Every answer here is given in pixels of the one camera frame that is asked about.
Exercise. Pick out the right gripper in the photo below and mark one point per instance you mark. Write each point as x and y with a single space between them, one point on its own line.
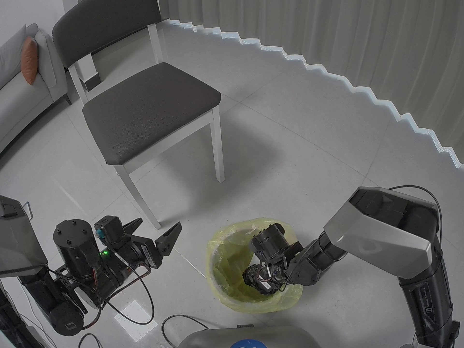
270 277

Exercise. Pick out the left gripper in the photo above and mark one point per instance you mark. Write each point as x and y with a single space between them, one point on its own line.
137 254

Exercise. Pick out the yellow plastic bag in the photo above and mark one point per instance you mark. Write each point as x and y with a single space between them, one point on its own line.
275 303

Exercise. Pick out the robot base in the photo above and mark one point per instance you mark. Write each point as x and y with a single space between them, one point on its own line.
217 339

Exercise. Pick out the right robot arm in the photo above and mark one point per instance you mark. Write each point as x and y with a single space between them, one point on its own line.
380 230

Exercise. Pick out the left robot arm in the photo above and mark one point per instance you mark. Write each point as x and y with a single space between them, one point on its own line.
74 245

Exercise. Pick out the white trash bin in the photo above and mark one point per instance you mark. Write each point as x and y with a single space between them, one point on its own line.
213 274

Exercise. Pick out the white chair with grey cushions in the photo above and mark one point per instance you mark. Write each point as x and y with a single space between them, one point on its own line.
152 111

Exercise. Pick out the pale grey sofa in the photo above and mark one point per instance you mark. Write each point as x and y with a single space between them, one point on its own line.
25 96

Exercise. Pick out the orange cushion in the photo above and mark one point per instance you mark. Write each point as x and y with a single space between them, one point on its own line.
29 60

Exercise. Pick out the beige curtain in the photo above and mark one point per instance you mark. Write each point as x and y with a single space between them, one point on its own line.
326 20

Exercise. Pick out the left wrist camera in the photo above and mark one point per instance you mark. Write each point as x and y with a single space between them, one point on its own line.
110 228

